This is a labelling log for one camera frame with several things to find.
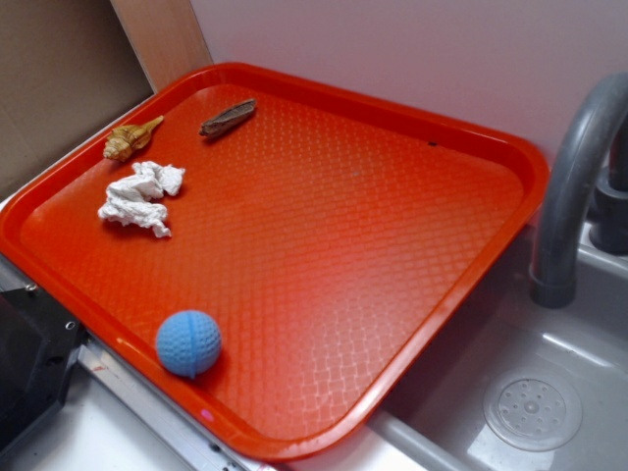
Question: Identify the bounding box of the brown wood chip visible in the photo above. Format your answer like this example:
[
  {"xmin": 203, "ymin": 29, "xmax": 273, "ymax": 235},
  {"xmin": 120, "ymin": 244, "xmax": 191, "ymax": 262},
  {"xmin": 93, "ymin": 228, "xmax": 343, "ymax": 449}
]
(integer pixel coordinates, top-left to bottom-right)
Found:
[{"xmin": 198, "ymin": 98, "xmax": 257, "ymax": 139}]

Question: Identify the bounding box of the red plastic tray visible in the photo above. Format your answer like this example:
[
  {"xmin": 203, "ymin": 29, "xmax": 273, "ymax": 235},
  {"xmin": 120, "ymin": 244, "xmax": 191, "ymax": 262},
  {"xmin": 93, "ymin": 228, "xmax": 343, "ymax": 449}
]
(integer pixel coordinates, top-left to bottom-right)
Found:
[{"xmin": 1, "ymin": 64, "xmax": 549, "ymax": 463}]

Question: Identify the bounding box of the blue dimpled ball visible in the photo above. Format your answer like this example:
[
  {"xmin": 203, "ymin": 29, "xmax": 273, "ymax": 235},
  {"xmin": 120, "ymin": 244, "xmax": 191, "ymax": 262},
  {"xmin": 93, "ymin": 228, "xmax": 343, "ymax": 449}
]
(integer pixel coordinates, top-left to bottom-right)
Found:
[{"xmin": 155, "ymin": 310, "xmax": 222, "ymax": 379}]

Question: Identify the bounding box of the crumpled white paper tissue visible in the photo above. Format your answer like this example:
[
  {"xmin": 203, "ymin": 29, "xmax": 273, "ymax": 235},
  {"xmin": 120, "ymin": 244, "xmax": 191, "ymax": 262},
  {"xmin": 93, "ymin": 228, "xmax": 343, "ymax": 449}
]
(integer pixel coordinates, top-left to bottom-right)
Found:
[{"xmin": 97, "ymin": 161, "xmax": 185, "ymax": 238}]

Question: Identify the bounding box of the tan spiral seashell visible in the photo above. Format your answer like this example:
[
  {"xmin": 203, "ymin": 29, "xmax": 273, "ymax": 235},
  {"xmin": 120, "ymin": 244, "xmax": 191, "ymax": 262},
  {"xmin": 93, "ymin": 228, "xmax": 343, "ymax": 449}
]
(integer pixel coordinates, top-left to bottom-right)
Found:
[{"xmin": 102, "ymin": 116, "xmax": 164, "ymax": 162}]

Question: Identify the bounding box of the grey toy sink basin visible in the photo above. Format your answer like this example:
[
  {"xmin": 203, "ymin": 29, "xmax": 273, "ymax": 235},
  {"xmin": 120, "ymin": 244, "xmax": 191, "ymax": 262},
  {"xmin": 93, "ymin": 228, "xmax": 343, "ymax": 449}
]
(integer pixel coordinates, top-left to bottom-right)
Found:
[{"xmin": 370, "ymin": 232, "xmax": 627, "ymax": 470}]

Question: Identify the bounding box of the grey curved faucet spout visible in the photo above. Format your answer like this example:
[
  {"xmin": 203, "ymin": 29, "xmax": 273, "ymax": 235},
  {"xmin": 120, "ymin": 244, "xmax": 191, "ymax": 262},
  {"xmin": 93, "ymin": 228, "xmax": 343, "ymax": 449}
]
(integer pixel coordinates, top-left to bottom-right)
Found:
[{"xmin": 529, "ymin": 72, "xmax": 627, "ymax": 308}]

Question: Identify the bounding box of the brown cardboard panel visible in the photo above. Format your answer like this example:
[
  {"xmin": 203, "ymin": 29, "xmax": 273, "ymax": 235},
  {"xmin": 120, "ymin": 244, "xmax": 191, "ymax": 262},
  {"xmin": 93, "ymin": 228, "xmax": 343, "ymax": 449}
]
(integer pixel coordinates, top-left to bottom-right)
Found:
[{"xmin": 1, "ymin": 1, "xmax": 212, "ymax": 197}]

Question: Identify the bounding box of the aluminium rail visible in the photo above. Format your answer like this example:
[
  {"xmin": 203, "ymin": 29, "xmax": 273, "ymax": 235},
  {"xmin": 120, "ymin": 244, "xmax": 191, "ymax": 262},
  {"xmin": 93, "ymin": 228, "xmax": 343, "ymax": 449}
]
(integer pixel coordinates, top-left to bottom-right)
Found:
[{"xmin": 78, "ymin": 341, "xmax": 272, "ymax": 470}]

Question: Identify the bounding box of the black metal bracket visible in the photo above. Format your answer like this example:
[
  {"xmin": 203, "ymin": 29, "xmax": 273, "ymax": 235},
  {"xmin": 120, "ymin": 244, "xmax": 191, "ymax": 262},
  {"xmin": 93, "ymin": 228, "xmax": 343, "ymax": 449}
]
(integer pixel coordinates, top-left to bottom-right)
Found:
[{"xmin": 1, "ymin": 284, "xmax": 85, "ymax": 454}]

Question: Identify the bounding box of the dark grey faucet handle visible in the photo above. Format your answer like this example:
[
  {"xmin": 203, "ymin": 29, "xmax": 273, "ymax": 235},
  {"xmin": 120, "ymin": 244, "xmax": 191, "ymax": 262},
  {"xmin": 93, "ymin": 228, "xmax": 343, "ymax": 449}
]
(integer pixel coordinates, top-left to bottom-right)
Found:
[{"xmin": 589, "ymin": 120, "xmax": 627, "ymax": 255}]

